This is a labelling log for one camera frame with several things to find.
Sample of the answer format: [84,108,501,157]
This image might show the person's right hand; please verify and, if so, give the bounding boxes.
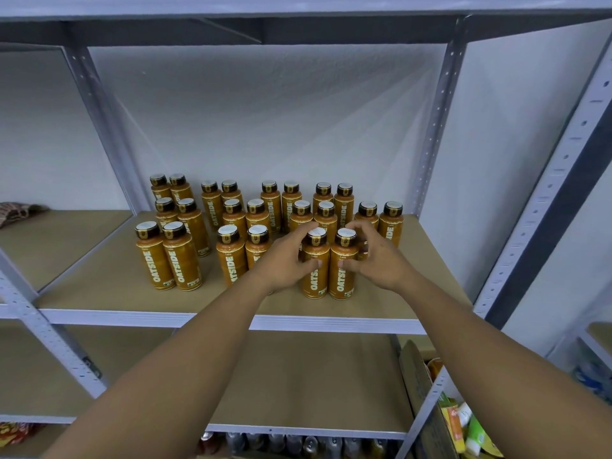
[339,219,421,295]

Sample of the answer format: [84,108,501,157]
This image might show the person's left hand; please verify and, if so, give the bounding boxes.
[245,221,323,296]

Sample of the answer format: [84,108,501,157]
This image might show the orange bottle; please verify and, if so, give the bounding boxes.
[329,227,361,301]
[300,227,332,300]

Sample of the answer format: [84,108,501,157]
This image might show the group of orange Oatside bottles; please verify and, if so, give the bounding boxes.
[134,173,407,293]

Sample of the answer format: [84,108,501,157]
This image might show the white metal shelving rack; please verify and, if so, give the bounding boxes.
[0,0,612,459]

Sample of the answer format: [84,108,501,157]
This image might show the person's left forearm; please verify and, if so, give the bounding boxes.
[43,277,283,459]

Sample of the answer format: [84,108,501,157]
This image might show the person's right forearm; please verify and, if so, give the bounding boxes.
[397,272,612,459]

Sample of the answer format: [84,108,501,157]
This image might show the plain brown carton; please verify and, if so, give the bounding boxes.
[398,338,462,459]

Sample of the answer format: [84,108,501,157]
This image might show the orange snack packet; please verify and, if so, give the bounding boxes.
[442,400,468,456]

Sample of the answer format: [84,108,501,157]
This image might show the row of silver cans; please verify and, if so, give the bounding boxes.
[198,432,405,459]

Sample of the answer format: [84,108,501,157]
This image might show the green yellow snack packet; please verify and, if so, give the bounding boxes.
[459,403,506,459]

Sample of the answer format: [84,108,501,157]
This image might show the clear plastic bottle pack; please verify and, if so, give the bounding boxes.
[572,362,612,405]

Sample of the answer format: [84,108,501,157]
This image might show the striped red cloth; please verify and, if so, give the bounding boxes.
[0,201,46,230]

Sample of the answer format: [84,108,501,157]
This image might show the red yellow snack packet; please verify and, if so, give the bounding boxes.
[0,421,41,451]

